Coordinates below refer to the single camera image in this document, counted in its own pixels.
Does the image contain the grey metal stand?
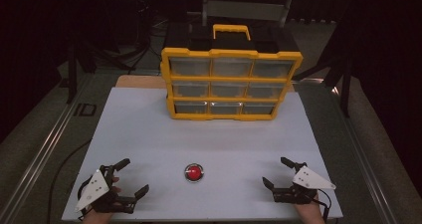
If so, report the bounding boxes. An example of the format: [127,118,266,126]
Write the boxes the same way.
[187,0,296,29]

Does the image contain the group of clear drawers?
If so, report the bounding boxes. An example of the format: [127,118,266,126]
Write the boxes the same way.
[168,57,296,115]

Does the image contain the person's left hand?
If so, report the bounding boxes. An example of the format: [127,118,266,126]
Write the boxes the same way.
[82,176,122,224]

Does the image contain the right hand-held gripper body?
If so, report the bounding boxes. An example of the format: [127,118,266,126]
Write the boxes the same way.
[271,161,336,206]

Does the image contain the black floor cable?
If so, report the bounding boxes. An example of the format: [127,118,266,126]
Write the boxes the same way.
[48,138,93,224]

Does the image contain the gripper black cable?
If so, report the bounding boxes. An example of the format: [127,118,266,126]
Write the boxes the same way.
[76,176,98,222]
[312,188,333,224]

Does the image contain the aluminium rail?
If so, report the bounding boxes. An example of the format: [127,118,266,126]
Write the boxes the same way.
[293,78,422,224]
[0,74,98,224]

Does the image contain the wooden board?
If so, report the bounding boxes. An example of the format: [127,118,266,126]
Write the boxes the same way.
[114,74,167,90]

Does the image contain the black tripod stand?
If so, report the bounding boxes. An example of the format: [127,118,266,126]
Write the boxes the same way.
[64,34,101,106]
[292,24,355,118]

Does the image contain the clear plastic drawer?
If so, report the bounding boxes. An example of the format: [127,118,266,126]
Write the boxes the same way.
[174,101,210,115]

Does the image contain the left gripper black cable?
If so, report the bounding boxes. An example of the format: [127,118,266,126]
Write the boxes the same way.
[76,176,98,222]

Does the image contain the yellow black drawer organizer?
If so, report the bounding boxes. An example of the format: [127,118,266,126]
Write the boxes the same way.
[159,23,304,122]

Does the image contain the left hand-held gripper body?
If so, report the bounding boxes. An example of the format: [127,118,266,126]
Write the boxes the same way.
[74,163,138,215]

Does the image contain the dark curtain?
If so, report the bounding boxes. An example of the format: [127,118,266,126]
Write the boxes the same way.
[0,0,73,143]
[349,0,422,188]

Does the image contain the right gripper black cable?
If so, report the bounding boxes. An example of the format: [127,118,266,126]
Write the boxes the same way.
[312,188,333,224]

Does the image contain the person's right hand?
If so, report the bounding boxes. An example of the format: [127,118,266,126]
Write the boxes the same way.
[294,198,325,224]

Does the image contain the red round button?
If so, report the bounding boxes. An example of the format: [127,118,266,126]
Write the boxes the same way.
[184,162,205,183]

